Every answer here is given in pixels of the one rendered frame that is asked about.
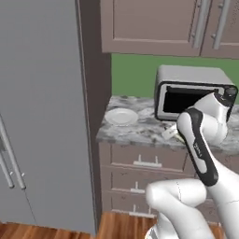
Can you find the brown drawer front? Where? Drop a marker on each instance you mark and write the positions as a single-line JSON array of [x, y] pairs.
[[123, 179], [121, 202], [124, 155]]

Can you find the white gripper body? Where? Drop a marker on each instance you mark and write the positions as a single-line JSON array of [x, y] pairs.
[[169, 133]]

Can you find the brown tall side panel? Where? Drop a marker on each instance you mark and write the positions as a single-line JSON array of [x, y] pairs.
[[96, 93]]

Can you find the black oven knob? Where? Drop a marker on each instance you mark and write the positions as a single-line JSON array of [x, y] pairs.
[[231, 91]]

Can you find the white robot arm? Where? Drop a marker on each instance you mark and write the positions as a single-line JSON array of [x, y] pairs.
[[193, 199]]

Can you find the white round plate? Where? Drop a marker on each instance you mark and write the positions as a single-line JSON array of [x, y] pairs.
[[121, 116]]

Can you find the narrow brown cupboard door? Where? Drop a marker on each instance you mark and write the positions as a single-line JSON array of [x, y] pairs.
[[231, 28]]

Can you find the wide brown cupboard door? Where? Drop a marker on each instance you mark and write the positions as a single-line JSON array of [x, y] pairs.
[[149, 25]]

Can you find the grey fridge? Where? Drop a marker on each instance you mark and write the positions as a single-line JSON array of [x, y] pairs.
[[43, 109]]

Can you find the grey toaster oven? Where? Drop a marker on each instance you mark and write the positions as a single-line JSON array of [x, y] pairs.
[[189, 75]]

